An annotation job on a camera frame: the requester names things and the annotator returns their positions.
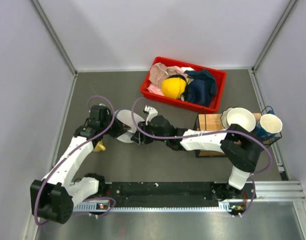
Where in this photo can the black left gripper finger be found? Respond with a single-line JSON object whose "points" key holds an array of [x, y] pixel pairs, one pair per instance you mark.
{"points": [[115, 134], [120, 127]]}

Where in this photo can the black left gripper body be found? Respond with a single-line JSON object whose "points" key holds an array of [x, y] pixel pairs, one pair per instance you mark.
{"points": [[104, 124]]}

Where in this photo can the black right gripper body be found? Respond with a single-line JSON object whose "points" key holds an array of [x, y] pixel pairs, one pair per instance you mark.
{"points": [[149, 128]]}

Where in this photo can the white mesh laundry bag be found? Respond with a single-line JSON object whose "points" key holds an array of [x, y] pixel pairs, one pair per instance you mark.
{"points": [[125, 116]]}

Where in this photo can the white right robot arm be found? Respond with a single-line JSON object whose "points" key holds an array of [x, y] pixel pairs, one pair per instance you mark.
{"points": [[240, 147]]}

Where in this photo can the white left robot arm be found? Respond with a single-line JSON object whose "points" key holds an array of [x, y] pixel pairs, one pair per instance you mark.
{"points": [[54, 197]]}

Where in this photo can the yellow mug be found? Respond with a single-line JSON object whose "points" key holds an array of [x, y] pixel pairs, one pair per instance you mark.
{"points": [[99, 147]]}

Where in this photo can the beige garment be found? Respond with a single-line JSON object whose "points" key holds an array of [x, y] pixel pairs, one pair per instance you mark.
{"points": [[158, 73]]}

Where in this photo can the navy blue garment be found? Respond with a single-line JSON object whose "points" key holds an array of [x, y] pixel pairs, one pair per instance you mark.
{"points": [[201, 89]]}

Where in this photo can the pink garment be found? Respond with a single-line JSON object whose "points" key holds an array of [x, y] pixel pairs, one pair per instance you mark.
{"points": [[172, 70]]}

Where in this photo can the white garment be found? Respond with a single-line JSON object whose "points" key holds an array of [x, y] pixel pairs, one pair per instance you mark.
{"points": [[185, 69]]}

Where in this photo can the red plastic bin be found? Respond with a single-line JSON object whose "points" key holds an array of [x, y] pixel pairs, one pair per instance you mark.
{"points": [[220, 78]]}

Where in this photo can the cream bowl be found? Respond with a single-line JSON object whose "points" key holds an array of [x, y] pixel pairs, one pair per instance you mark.
{"points": [[240, 116]]}

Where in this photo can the blue cup cream inside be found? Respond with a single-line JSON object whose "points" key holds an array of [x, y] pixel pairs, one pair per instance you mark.
{"points": [[268, 125]]}

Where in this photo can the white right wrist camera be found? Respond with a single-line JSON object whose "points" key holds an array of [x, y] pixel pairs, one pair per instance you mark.
{"points": [[150, 113]]}

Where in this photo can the black wire wooden shelf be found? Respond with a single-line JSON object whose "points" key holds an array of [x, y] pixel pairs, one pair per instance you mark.
{"points": [[208, 122]]}

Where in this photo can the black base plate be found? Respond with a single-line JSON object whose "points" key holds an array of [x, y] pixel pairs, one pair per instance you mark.
{"points": [[173, 194]]}

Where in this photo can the grey slotted cable duct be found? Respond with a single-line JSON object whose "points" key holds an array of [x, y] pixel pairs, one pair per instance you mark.
{"points": [[92, 207]]}

